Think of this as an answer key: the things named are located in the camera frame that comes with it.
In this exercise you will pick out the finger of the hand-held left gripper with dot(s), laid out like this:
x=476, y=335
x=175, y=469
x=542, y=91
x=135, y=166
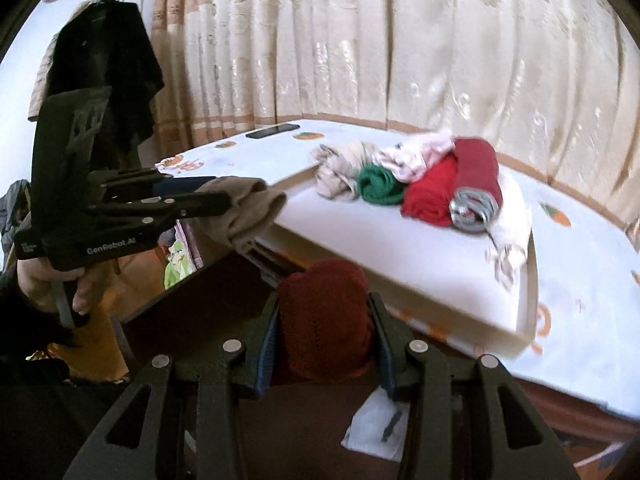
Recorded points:
x=180, y=183
x=190, y=205

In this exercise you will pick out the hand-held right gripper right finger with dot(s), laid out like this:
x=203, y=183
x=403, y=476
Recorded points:
x=382, y=340

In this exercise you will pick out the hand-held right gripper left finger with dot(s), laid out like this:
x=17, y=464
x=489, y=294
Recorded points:
x=267, y=345

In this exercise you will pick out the taupe underwear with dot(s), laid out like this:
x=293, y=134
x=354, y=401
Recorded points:
x=245, y=205

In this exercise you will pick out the dark red knit underwear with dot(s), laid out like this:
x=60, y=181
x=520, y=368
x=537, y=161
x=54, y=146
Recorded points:
x=325, y=320

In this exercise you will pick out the bright red underwear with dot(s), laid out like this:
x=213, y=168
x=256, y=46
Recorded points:
x=430, y=195

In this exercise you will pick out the green and black underwear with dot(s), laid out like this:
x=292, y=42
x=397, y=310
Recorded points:
x=380, y=186

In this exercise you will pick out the pink dotted sock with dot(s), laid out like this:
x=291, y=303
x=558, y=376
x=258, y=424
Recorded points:
x=340, y=170

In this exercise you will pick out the grey striped underwear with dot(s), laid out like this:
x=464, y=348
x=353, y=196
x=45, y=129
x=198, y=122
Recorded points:
x=470, y=212

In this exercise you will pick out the white underwear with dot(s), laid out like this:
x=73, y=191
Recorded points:
x=512, y=220

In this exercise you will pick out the pink printed underwear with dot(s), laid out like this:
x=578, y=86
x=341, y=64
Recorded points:
x=415, y=157

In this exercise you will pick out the person's left forearm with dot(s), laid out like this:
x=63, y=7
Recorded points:
x=25, y=325

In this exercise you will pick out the person's left hand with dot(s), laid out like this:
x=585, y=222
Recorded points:
x=92, y=285

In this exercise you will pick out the colourful printed bag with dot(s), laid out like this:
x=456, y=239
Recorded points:
x=177, y=255

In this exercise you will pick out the dark grey cloth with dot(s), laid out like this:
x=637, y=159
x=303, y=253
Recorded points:
x=12, y=210

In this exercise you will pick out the white plastic packet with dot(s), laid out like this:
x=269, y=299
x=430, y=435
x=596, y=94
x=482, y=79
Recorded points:
x=375, y=425

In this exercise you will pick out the beige hanging cloth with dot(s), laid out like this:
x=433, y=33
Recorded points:
x=42, y=80

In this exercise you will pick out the black smartphone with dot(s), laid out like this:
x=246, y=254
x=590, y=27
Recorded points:
x=272, y=131

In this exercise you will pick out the black hanging garment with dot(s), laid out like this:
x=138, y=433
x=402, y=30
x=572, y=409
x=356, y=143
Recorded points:
x=105, y=60

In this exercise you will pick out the brown wooden table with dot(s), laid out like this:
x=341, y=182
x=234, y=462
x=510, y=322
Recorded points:
x=575, y=412

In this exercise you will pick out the cream floral curtain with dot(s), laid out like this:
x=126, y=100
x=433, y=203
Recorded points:
x=400, y=35

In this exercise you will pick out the silver drawer rail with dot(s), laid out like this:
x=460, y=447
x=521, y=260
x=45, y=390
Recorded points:
x=265, y=257

